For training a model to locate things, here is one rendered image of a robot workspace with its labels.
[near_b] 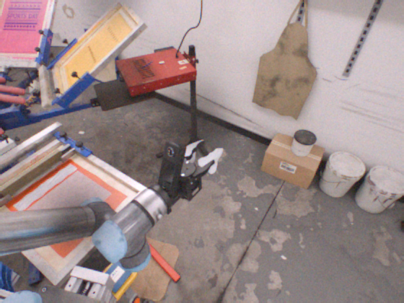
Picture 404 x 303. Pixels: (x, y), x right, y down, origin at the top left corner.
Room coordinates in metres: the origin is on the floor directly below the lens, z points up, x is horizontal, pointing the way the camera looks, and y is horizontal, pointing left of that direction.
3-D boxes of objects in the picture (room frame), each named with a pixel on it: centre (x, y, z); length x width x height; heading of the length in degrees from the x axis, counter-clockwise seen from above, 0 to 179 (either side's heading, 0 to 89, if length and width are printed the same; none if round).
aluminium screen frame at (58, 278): (0.79, 0.78, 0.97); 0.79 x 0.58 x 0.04; 56
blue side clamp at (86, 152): (1.15, 0.82, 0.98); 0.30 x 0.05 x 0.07; 56
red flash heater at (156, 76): (2.00, 0.38, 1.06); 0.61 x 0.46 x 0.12; 116
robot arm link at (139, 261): (0.26, 0.18, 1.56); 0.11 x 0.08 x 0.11; 51
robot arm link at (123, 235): (0.24, 0.16, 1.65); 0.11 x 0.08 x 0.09; 141
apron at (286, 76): (2.11, -0.76, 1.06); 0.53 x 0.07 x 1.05; 56
